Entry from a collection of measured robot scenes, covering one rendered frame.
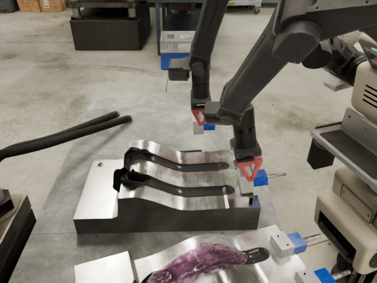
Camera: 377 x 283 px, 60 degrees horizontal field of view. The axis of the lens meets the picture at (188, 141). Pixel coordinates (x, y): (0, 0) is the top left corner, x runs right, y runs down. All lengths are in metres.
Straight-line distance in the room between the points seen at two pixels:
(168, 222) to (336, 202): 0.52
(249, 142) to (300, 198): 1.49
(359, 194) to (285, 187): 1.34
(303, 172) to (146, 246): 1.77
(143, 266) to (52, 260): 0.26
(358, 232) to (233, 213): 0.36
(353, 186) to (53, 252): 0.85
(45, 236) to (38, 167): 1.68
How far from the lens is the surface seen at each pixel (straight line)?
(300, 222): 2.15
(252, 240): 0.87
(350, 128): 0.98
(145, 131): 1.35
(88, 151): 1.28
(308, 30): 0.41
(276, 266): 0.84
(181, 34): 4.31
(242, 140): 0.84
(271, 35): 0.47
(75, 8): 4.85
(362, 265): 1.11
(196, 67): 0.96
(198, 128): 1.12
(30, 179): 2.58
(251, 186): 0.91
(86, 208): 0.96
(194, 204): 0.90
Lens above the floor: 1.52
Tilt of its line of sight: 34 degrees down
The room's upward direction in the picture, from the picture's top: straight up
